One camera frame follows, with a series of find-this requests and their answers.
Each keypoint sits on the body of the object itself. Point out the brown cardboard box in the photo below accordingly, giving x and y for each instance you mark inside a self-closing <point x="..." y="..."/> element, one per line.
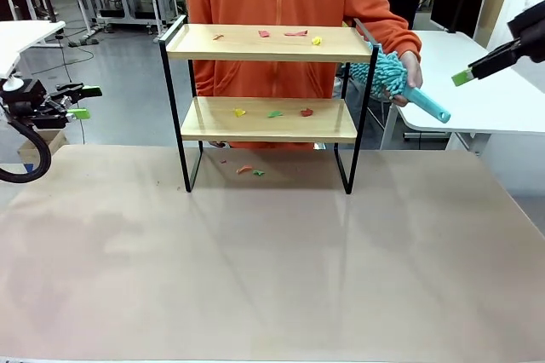
<point x="42" y="143"/>

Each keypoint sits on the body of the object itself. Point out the person's left hand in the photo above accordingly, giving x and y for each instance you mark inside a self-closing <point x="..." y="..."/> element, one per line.
<point x="413" y="73"/>

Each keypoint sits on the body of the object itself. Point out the small white table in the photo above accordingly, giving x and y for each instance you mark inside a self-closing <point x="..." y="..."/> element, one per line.
<point x="25" y="32"/>

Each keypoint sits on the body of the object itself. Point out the salmon paper scrap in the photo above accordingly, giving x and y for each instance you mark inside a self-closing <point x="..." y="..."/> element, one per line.
<point x="296" y="33"/>

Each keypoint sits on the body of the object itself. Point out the green paper scrap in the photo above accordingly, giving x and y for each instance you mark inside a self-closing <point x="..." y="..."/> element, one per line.
<point x="259" y="173"/>
<point x="275" y="114"/>

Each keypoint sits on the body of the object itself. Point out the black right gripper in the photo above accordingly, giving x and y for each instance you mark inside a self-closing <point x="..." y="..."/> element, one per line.
<point x="530" y="35"/>

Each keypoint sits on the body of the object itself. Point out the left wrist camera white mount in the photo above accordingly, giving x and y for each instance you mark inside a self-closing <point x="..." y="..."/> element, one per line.
<point x="10" y="82"/>

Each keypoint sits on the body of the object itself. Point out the yellow paper scrap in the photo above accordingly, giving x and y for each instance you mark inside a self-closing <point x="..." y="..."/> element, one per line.
<point x="316" y="41"/>
<point x="239" y="112"/>

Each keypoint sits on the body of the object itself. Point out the two-tier wooden shelf black frame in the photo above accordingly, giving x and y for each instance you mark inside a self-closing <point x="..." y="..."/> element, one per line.
<point x="255" y="48"/>

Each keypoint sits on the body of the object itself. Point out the person's left forearm orange sleeve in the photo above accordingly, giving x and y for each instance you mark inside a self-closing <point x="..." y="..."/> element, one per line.
<point x="400" y="35"/>

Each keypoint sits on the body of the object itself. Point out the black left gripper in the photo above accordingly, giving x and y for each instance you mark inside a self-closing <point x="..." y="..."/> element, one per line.
<point x="25" y="103"/>

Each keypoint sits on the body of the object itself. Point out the teal microfiber duster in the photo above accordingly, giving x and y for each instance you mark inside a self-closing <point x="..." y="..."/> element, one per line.
<point x="391" y="73"/>

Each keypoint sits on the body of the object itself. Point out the black monitor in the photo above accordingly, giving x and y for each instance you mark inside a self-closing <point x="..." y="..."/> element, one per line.
<point x="445" y="1"/>

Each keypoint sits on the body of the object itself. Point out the large white table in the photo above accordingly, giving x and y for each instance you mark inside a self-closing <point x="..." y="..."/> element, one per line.
<point x="489" y="111"/>

